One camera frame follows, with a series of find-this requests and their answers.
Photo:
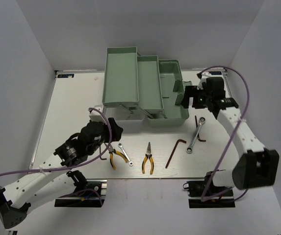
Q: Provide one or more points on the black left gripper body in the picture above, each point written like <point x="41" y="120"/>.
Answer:
<point x="103" y="138"/>

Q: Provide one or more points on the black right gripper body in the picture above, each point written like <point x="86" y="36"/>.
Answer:
<point x="201" y="97"/>

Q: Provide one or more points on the large silver ratchet wrench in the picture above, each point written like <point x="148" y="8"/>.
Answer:
<point x="189" y="149"/>

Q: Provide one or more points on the small silver ratchet wrench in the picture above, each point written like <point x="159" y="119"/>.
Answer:
<point x="126" y="155"/>

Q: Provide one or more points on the green toolbox with clear lid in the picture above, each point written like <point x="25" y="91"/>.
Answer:
<point x="144" y="85"/>

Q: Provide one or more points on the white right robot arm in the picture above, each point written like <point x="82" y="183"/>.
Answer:
<point x="257" y="166"/>

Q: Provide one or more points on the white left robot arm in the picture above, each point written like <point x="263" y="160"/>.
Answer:
<point x="54" y="177"/>

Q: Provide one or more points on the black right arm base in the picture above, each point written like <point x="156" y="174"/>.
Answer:
<point x="195" y="189"/>

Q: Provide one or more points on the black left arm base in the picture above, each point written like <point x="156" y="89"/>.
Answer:
<point x="92" y="195"/>

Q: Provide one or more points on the brown hex key right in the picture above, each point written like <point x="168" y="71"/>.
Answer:
<point x="198" y="135"/>

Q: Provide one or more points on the long brown hex key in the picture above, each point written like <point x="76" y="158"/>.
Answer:
<point x="173" y="151"/>

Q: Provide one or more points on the yellow pliers centre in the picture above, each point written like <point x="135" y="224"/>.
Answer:
<point x="148" y="157"/>

